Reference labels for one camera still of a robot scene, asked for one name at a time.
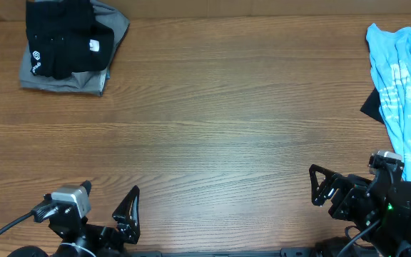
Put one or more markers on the folded grey shorts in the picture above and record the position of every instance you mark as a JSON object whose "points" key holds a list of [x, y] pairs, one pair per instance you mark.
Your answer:
{"points": [[90, 82]]}

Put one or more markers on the dark garment under blue shirt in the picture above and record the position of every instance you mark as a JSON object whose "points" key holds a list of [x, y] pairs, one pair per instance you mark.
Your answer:
{"points": [[371, 106]]}

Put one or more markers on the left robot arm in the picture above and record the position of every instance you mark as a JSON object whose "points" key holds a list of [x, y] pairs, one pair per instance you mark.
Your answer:
{"points": [[80, 249]]}

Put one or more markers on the black polo shirt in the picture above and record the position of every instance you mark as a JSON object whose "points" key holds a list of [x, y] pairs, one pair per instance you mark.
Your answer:
{"points": [[64, 37]]}

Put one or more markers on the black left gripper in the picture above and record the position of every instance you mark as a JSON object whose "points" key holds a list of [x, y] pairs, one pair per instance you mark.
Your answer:
{"points": [[120, 215]]}

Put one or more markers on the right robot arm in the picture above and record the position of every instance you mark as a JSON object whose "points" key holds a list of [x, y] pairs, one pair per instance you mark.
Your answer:
{"points": [[391, 235]]}

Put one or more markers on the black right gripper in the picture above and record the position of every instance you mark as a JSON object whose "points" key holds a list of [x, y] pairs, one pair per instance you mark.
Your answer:
{"points": [[348, 188]]}

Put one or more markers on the light blue t-shirt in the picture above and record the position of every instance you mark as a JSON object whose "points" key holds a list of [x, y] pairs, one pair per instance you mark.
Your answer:
{"points": [[390, 60]]}

